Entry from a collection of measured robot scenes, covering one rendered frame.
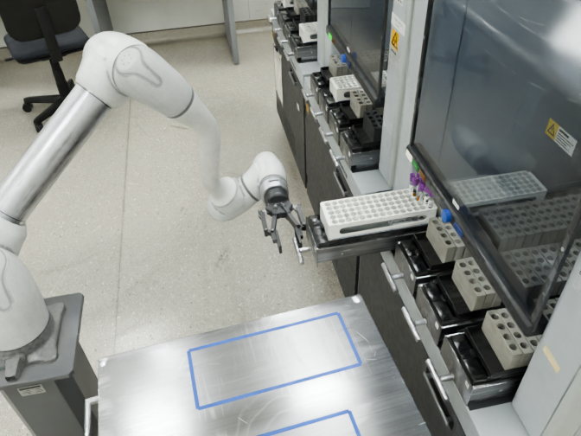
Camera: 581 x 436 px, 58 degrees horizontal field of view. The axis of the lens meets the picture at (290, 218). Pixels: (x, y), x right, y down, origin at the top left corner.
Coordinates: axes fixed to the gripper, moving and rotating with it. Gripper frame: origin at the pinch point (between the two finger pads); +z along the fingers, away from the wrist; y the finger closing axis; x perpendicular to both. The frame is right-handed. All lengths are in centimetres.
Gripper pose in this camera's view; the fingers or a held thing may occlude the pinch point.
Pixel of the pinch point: (288, 240)
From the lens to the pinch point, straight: 148.6
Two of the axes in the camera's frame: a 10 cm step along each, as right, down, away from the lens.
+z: 2.0, 6.4, -7.5
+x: 0.4, 7.5, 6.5
